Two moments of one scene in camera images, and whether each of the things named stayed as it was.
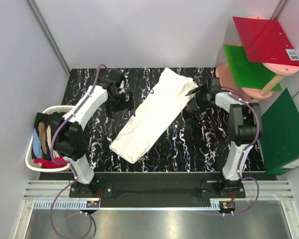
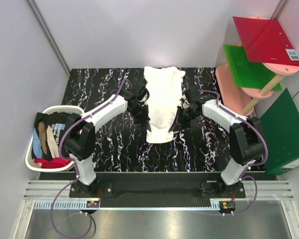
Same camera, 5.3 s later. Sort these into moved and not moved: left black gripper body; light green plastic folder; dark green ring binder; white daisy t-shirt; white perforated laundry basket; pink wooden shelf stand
Moved: white daisy t-shirt; left black gripper body
Not moved: white perforated laundry basket; pink wooden shelf stand; dark green ring binder; light green plastic folder
